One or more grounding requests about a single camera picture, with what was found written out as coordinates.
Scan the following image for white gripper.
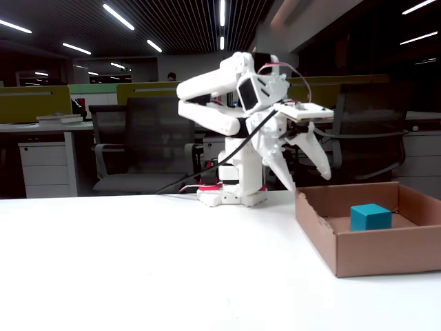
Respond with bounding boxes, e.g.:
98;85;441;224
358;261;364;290
248;110;333;192

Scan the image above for blue cube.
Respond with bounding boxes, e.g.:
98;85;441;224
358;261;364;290
350;203;393;232

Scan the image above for white robot base red trim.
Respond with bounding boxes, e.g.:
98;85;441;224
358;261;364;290
196;182;270;209

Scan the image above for brown cardboard box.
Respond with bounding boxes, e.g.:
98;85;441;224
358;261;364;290
295;181;441;278

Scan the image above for black mesh office chair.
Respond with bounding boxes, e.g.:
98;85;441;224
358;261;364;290
296;82;411;184
88;96;205;194

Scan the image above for yellow-green desk partition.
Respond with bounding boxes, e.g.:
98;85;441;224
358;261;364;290
0;85;73;124
287;74;391;110
116;81;183;106

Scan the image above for green desk partition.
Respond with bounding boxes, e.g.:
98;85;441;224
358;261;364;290
68;82;120;95

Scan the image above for stack of books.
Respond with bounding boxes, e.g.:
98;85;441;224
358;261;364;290
35;112;85;126

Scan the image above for white drawer cabinet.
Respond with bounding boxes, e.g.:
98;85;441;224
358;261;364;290
17;141;79;199

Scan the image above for white office desk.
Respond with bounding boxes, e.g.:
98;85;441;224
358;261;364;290
0;120;96;199

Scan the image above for white wrist camera mount plate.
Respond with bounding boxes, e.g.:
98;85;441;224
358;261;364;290
274;102;335;123

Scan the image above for red white black servo wire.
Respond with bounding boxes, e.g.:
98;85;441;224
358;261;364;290
256;61;313;104

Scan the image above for white red base wire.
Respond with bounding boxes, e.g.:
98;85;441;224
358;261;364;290
178;183;208;201

